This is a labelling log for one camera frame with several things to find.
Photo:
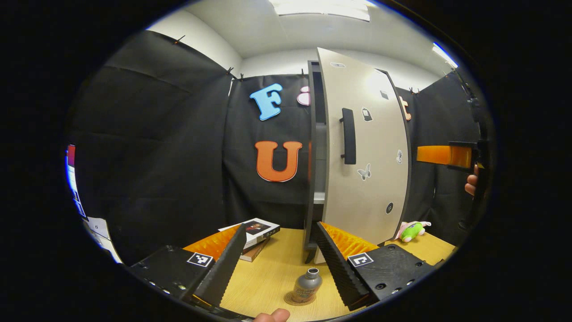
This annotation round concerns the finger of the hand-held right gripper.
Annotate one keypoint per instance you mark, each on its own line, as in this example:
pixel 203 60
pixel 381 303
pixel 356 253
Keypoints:
pixel 440 154

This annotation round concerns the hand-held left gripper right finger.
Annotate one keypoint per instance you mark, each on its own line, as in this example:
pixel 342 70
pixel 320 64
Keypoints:
pixel 339 273

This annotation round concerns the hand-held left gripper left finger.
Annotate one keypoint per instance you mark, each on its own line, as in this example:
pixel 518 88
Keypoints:
pixel 223 268

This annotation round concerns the silver aluminium bottle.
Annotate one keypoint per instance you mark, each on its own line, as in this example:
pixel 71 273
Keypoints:
pixel 308 286

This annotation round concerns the round brown coaster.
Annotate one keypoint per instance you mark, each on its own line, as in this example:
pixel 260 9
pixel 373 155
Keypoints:
pixel 289 300

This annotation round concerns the beige cabinet door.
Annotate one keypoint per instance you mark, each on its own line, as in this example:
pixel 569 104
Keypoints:
pixel 371 201

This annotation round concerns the white cabinet shelf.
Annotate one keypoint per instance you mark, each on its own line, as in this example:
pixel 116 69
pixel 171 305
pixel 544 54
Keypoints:
pixel 319 198

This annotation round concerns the dark grey cabinet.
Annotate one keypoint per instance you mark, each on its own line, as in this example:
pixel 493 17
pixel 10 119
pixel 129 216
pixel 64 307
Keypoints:
pixel 313 156

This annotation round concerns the black book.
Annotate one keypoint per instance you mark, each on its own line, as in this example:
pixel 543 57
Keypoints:
pixel 260 244

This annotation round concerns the white book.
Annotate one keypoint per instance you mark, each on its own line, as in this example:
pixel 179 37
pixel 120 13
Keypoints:
pixel 263 229

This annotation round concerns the green and pink plush toy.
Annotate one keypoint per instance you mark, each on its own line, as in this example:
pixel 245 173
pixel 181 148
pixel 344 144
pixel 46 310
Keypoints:
pixel 412 231

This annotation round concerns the small ceiling light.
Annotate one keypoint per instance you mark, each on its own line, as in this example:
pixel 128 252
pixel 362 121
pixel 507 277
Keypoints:
pixel 444 54

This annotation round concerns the black backdrop cloth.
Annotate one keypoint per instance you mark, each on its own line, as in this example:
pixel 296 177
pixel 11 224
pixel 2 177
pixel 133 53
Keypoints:
pixel 156 156

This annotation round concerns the bright monitor screen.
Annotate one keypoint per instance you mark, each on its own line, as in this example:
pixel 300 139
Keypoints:
pixel 70 170

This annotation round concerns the long ceiling light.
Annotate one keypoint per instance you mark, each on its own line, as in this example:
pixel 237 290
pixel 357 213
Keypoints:
pixel 321 8

